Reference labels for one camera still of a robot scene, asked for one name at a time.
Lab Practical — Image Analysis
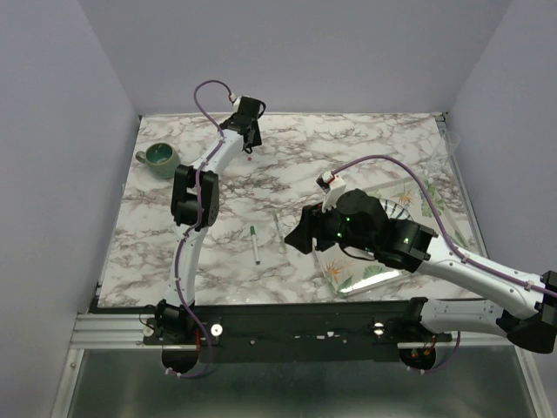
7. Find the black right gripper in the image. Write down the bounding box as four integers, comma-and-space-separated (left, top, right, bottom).
284, 196, 375, 254

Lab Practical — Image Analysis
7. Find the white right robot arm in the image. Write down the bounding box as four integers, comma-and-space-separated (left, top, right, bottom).
285, 189, 556, 354

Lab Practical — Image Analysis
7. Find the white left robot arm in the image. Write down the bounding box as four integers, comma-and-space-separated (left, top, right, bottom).
155, 96, 266, 344

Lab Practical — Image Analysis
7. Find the green ceramic mug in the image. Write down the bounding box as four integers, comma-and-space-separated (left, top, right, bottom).
135, 143, 181, 179

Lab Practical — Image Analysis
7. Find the striped white blue plate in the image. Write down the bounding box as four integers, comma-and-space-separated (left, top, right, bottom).
379, 199, 413, 220

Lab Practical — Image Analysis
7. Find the black mounting base bar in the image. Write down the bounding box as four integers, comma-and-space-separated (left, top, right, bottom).
144, 298, 452, 374

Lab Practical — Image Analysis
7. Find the leaf pattern glass tray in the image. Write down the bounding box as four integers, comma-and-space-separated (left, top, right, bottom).
313, 178, 478, 297

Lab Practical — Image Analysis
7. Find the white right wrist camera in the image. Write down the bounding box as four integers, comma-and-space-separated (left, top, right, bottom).
316, 171, 346, 213

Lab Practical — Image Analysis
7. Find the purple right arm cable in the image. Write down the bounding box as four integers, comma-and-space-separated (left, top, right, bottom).
332, 155, 557, 375

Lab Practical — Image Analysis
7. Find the aluminium frame rail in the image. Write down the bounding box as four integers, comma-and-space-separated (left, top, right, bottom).
71, 311, 158, 349

